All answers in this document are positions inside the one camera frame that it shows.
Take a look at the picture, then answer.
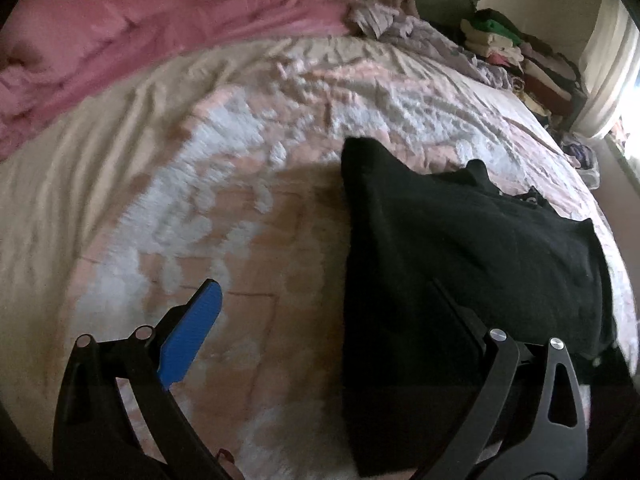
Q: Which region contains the black sweater with orange cuffs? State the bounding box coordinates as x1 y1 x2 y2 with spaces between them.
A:
341 138 620 477

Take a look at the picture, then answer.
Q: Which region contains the stack of folded clothes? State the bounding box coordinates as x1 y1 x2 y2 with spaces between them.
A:
460 9 587 131

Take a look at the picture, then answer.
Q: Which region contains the white bag with clothes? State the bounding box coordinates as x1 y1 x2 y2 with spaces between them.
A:
560 136 601 191

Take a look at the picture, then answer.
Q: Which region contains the beige bed sheet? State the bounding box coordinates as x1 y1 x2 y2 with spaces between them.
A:
1 37 399 460

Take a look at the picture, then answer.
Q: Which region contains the pink and white bedspread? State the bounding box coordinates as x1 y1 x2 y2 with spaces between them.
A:
66 54 638 479

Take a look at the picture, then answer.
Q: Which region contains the pink duvet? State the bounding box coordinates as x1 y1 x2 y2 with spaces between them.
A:
1 0 352 159

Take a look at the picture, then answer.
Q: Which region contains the lilac crumpled garment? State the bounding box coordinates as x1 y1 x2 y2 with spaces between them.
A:
347 0 513 90

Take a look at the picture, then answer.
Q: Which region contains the white curtain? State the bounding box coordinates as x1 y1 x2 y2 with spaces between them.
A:
572 0 639 140

